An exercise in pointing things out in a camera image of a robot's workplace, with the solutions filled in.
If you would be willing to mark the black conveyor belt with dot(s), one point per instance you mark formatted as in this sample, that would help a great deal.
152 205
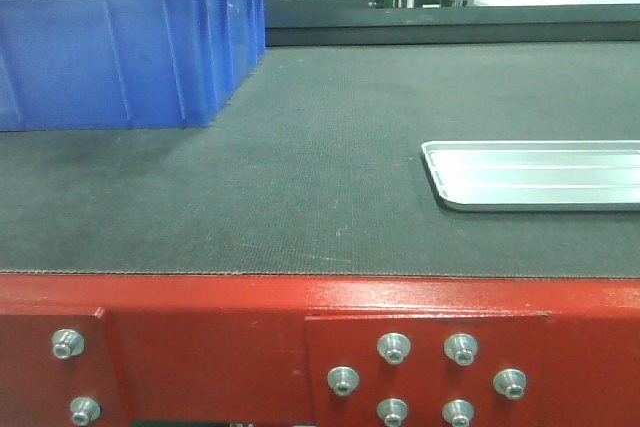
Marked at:
315 167

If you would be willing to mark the silver metal tray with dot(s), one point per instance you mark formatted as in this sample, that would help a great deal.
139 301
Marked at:
535 176

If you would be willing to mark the blue crate on belt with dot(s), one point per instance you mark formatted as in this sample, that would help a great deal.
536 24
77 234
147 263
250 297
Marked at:
115 64

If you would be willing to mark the red conveyor frame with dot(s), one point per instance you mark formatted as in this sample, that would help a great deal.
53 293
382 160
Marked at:
321 351

